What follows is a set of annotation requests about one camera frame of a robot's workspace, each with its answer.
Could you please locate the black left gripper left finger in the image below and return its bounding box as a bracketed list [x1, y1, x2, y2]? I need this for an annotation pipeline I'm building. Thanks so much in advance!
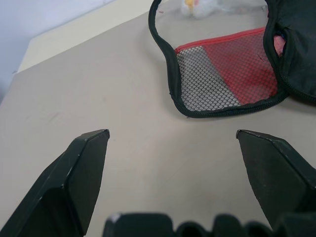
[0, 128, 111, 237]

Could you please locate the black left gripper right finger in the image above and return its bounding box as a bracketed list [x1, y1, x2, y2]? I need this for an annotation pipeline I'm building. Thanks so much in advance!
[236, 129, 316, 230]

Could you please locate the black red mesh pouch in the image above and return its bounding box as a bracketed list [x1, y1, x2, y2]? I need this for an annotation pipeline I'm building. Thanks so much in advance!
[148, 0, 316, 119]

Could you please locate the white and yellow soft object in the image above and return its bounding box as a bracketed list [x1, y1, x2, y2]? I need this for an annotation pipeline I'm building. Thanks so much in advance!
[180, 0, 223, 18]

